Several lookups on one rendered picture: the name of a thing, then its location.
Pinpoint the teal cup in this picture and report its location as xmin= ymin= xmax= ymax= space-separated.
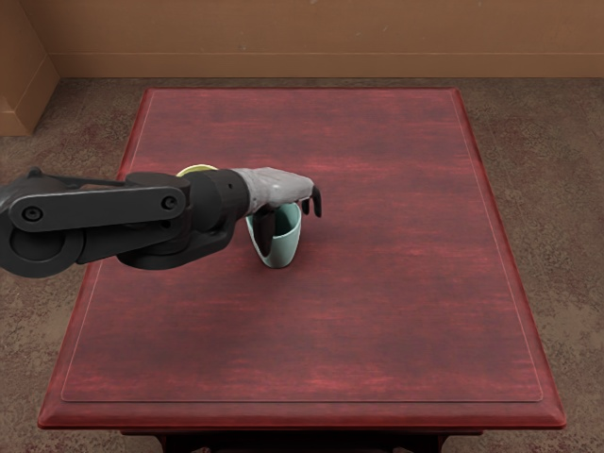
xmin=244 ymin=202 xmax=302 ymax=269

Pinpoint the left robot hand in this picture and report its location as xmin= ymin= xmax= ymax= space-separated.
xmin=238 ymin=165 xmax=325 ymax=259

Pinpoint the yellow cup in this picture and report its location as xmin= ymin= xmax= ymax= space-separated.
xmin=176 ymin=163 xmax=219 ymax=178

